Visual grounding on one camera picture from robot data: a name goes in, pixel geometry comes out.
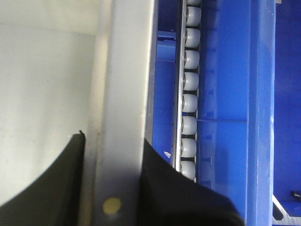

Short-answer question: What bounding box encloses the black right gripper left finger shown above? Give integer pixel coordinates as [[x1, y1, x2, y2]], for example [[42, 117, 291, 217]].
[[0, 132, 85, 226]]

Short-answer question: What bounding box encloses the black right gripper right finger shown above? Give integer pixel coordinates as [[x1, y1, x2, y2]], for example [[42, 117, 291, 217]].
[[140, 141, 244, 226]]

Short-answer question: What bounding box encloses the white plastic tote bin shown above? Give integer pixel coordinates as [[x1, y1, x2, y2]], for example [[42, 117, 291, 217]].
[[0, 0, 158, 226]]

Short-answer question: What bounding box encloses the blue bin right front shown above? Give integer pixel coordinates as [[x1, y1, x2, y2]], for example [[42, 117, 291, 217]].
[[196, 0, 301, 226]]

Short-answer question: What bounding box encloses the blue bin below shelf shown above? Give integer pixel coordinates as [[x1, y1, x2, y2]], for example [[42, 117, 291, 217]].
[[152, 31, 176, 164]]

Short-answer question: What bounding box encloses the right white roller track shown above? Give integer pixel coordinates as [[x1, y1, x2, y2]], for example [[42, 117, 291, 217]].
[[172, 0, 202, 181]]

